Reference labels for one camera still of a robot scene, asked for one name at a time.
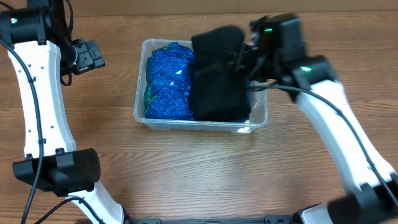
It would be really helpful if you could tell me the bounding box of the large black garment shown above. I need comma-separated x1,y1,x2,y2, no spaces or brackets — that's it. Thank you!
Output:
189,26,251,122

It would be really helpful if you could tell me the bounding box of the shiny blue sequin fabric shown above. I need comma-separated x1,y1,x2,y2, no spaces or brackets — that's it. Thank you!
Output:
144,42,193,120

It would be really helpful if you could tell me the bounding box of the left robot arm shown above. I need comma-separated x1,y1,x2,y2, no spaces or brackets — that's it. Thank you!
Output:
1,0,131,223

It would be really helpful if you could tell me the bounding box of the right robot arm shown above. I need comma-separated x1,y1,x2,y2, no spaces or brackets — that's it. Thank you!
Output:
234,14,397,224

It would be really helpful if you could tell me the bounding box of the clear plastic storage bin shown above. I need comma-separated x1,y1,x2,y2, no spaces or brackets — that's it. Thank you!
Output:
133,39,268,134

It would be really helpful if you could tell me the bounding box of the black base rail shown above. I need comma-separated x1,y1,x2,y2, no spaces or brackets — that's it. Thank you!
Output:
125,215,293,224

